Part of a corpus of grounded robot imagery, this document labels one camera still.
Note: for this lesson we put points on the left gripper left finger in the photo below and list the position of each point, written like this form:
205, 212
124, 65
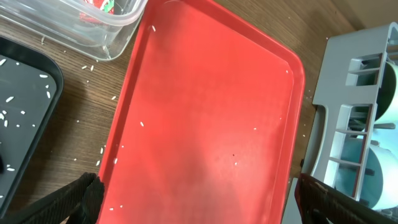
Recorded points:
78, 202

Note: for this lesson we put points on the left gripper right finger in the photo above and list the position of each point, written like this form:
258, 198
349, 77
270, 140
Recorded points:
319, 203

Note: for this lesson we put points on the light blue bowl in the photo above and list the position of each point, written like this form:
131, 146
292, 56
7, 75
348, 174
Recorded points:
379, 190

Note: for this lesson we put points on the green bowl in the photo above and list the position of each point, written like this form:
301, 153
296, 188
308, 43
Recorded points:
387, 96

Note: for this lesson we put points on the red snack wrapper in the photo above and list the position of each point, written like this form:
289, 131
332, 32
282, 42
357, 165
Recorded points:
106, 6

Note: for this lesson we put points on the grey dishwasher rack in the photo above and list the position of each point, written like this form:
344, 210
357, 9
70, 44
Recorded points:
345, 97

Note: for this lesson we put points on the red serving tray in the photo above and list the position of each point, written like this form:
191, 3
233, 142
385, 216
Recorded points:
205, 126

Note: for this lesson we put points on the black plastic tray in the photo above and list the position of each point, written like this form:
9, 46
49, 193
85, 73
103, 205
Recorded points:
31, 86

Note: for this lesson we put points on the clear plastic bin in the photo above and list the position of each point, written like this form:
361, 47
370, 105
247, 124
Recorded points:
59, 20

